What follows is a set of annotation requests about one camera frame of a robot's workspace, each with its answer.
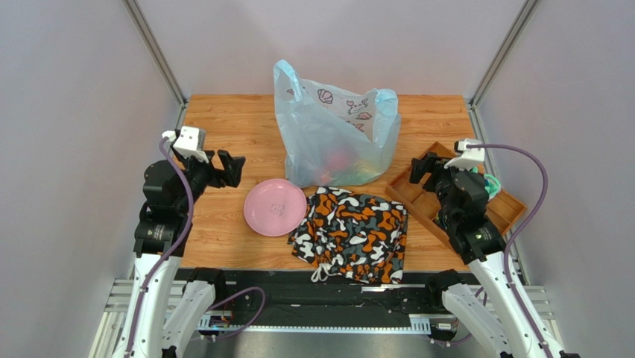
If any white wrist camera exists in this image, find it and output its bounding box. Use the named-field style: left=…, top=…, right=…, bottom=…
left=444, top=138, right=485, bottom=171
left=162, top=126, right=208, bottom=162

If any pink plate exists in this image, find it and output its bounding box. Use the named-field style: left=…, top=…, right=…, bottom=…
left=243, top=178, right=307, bottom=236

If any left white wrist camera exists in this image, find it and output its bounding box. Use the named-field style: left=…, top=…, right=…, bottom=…
left=162, top=126, right=208, bottom=162

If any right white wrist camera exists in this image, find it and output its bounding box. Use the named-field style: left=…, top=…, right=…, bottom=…
left=444, top=138, right=485, bottom=171

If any teal white sock roll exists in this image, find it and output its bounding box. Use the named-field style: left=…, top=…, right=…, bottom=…
left=483, top=173, right=502, bottom=201

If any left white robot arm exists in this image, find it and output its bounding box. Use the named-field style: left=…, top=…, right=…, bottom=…
left=113, top=140, right=246, bottom=357

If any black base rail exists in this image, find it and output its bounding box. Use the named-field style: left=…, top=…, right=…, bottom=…
left=215, top=269, right=451, bottom=328

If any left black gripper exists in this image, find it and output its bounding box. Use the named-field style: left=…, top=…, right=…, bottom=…
left=174, top=149, right=245, bottom=214

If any camouflage patterned cloth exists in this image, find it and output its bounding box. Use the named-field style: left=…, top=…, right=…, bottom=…
left=288, top=186, right=409, bottom=284

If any light blue plastic bag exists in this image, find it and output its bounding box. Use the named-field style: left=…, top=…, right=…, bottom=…
left=274, top=60, right=401, bottom=187

